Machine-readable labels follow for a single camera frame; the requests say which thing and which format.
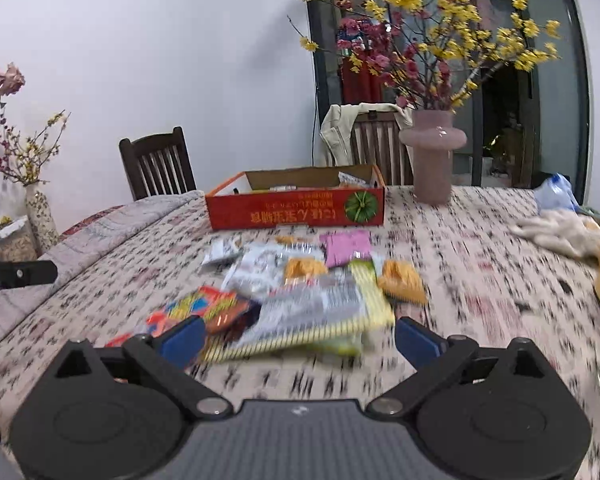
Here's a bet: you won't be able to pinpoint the red blue snack bag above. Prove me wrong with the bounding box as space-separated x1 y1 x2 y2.
105 287 263 361

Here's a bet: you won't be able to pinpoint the brown slatted wooden chair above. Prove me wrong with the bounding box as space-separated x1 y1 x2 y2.
350 110 413 186

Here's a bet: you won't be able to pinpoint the red hanging garment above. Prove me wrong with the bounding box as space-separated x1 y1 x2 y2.
341 55 383 103

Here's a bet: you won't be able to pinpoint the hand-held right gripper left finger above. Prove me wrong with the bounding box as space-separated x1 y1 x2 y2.
52 315 233 422

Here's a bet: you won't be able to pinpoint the thin yellow flower sprigs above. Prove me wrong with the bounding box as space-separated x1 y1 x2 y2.
0 110 71 186

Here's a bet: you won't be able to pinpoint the large silver yellow-edged packet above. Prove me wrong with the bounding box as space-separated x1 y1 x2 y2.
200 270 396 365

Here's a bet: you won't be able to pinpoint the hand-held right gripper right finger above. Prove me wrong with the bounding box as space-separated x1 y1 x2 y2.
367 316 551 421

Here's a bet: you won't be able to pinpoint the dark wooden chair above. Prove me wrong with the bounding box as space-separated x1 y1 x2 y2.
119 126 197 201

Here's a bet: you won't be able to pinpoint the silver small snack packet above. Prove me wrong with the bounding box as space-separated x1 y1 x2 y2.
200 237 241 273

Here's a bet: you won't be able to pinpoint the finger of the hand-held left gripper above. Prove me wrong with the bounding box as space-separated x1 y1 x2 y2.
0 259 59 291

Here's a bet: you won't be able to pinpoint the pink grey zigzag blanket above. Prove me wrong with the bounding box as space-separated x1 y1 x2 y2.
0 190 206 361

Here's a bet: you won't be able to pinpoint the white crumpled cloth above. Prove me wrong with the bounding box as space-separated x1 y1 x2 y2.
510 209 600 260

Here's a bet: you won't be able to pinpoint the dried pink roses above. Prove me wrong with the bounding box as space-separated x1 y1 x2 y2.
0 62 26 171

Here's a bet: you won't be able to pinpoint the blue white plastic bag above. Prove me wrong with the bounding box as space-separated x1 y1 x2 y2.
535 173 581 213

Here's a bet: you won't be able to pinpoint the orange crisp snack packet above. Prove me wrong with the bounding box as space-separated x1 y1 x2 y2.
284 257 328 281
377 260 428 306

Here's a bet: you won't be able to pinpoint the chair with beige cloth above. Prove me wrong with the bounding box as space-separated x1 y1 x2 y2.
320 102 413 167

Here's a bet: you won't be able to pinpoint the black cable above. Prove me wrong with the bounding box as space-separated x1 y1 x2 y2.
310 87 318 167

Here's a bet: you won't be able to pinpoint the white silver snack packet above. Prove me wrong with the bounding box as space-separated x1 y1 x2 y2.
225 242 291 301

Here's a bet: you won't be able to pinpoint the yellow blossom branches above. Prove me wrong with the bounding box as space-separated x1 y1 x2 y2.
287 0 563 111

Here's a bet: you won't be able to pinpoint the pink snack packet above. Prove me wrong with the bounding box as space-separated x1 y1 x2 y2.
320 232 373 268

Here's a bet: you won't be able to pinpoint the pink blossom branches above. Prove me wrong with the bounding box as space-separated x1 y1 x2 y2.
337 0 461 111

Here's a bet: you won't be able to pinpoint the pink vase with blossom branches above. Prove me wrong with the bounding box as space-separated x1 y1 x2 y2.
302 0 593 191

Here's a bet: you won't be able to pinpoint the small floral ceramic vase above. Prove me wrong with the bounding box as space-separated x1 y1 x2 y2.
24 183 61 253

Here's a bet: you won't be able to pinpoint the red cardboard box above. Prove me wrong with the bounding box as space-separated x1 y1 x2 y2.
205 164 386 231

